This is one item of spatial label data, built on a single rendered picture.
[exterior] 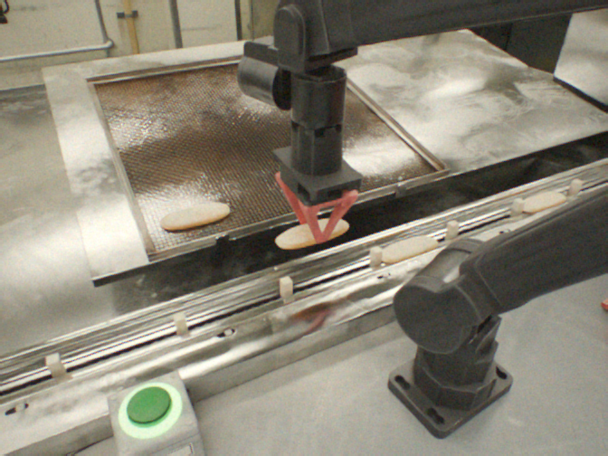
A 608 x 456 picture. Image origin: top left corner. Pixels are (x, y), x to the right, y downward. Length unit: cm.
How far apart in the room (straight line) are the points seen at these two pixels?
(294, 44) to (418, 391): 38
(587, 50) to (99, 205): 104
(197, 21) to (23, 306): 347
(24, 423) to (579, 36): 121
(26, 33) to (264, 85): 374
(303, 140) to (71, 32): 377
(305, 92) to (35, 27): 378
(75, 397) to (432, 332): 36
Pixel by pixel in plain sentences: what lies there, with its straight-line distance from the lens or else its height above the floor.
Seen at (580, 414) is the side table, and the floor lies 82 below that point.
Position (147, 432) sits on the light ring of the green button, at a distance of 46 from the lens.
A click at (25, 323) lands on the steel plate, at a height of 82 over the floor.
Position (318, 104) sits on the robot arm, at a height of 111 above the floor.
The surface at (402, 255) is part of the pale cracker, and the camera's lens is 69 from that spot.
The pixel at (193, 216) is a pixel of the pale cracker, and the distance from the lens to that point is 68.
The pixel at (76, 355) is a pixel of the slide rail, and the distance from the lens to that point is 61.
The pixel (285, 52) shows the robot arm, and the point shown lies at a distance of 47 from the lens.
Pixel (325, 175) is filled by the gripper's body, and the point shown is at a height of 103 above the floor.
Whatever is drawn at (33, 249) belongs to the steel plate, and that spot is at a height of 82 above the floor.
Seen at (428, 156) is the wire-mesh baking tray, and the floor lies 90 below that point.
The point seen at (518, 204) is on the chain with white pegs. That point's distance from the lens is 84.
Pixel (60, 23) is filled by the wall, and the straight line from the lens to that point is 420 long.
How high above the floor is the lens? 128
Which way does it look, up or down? 36 degrees down
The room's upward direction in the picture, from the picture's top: straight up
